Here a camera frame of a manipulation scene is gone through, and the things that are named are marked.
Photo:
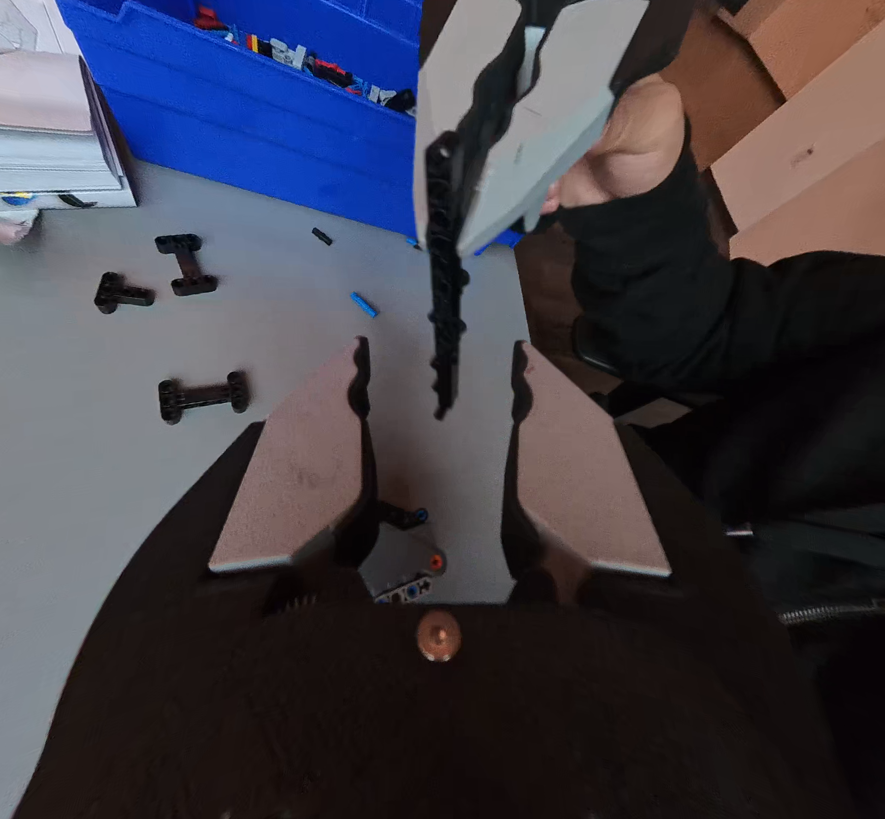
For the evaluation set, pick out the closed cardboard box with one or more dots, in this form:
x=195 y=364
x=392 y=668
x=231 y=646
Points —
x=816 y=162
x=830 y=3

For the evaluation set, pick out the stack of white booklets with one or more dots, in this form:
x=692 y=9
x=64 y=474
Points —
x=55 y=155

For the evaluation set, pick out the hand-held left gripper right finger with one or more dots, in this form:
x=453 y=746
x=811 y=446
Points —
x=588 y=487

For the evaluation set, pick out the person's right forearm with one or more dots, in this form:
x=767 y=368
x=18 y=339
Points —
x=657 y=266

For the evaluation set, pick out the black lego H connector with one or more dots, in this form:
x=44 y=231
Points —
x=187 y=266
x=204 y=396

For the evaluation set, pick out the blue plastic bin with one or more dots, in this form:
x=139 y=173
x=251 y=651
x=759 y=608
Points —
x=242 y=127

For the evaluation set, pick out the person's right hand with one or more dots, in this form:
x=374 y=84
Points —
x=636 y=141

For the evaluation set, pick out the long black lego beam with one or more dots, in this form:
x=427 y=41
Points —
x=446 y=280

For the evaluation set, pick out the black lego angle connector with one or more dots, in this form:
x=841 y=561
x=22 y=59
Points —
x=121 y=293

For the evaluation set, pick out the pile of lego pieces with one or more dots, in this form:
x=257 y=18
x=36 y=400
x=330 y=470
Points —
x=297 y=55

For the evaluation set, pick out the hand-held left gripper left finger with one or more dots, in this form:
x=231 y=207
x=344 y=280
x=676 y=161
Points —
x=290 y=480

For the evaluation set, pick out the black lego pin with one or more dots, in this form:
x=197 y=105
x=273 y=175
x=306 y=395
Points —
x=321 y=236

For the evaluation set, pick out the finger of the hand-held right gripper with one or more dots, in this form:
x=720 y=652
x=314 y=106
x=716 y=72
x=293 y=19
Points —
x=567 y=107
x=463 y=38

